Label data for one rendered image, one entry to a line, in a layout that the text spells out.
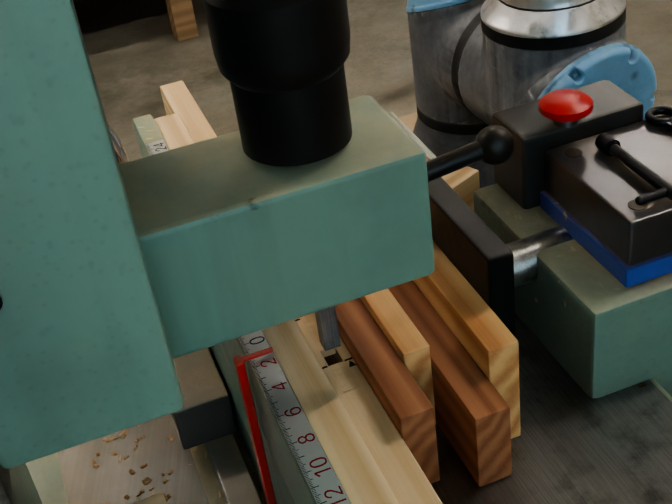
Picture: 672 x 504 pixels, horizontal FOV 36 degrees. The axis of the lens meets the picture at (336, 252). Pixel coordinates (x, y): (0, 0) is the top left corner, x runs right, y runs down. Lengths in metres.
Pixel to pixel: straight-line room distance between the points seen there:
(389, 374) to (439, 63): 0.75
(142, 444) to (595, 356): 0.33
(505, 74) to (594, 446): 0.62
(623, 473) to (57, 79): 0.34
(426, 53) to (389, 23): 2.08
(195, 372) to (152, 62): 2.67
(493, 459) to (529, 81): 0.63
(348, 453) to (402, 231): 0.11
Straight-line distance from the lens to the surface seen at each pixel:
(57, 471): 0.74
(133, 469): 0.72
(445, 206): 0.56
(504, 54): 1.10
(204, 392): 0.69
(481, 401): 0.51
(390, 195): 0.47
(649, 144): 0.60
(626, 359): 0.58
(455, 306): 0.54
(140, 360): 0.43
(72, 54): 0.36
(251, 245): 0.45
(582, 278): 0.57
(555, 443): 0.56
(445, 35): 1.23
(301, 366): 0.54
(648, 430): 0.57
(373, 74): 3.02
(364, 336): 0.55
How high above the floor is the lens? 1.30
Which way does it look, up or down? 35 degrees down
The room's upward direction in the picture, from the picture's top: 8 degrees counter-clockwise
